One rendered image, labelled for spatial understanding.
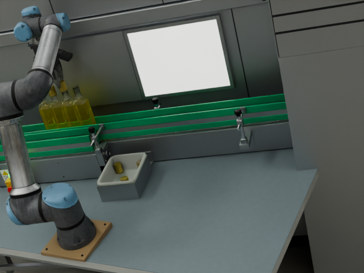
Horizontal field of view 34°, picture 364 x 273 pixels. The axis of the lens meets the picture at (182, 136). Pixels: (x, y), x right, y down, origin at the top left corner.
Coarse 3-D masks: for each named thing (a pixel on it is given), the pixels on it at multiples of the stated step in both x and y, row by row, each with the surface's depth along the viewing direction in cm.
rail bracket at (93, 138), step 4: (100, 124) 265; (88, 128) 254; (92, 128) 253; (100, 128) 263; (104, 128) 265; (92, 132) 254; (92, 136) 256; (96, 136) 256; (92, 140) 254; (96, 140) 256; (92, 144) 252; (96, 144) 257; (96, 148) 258; (100, 148) 258; (96, 152) 259; (100, 152) 258
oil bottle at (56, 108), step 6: (54, 102) 267; (60, 102) 268; (54, 108) 268; (60, 108) 267; (54, 114) 269; (60, 114) 269; (54, 120) 271; (60, 120) 270; (66, 120) 271; (60, 126) 272; (66, 126) 271
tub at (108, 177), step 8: (112, 160) 262; (120, 160) 263; (128, 160) 262; (136, 160) 261; (144, 160) 255; (104, 168) 256; (112, 168) 261; (128, 168) 264; (136, 168) 263; (104, 176) 252; (112, 176) 260; (120, 176) 261; (128, 176) 259; (136, 176) 244; (104, 184) 245; (112, 184) 244
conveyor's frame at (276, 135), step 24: (288, 120) 246; (120, 144) 267; (144, 144) 264; (168, 144) 262; (192, 144) 260; (216, 144) 257; (264, 144) 253; (288, 144) 250; (0, 168) 275; (48, 168) 270; (72, 168) 267; (96, 168) 265
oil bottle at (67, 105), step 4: (64, 100) 266; (68, 100) 265; (72, 100) 266; (64, 104) 266; (68, 104) 265; (72, 104) 265; (64, 108) 267; (68, 108) 266; (72, 108) 266; (64, 112) 268; (68, 112) 267; (72, 112) 267; (68, 116) 269; (72, 116) 268; (76, 116) 268; (68, 120) 270; (72, 120) 269; (76, 120) 269; (68, 124) 271; (72, 124) 270; (76, 124) 270
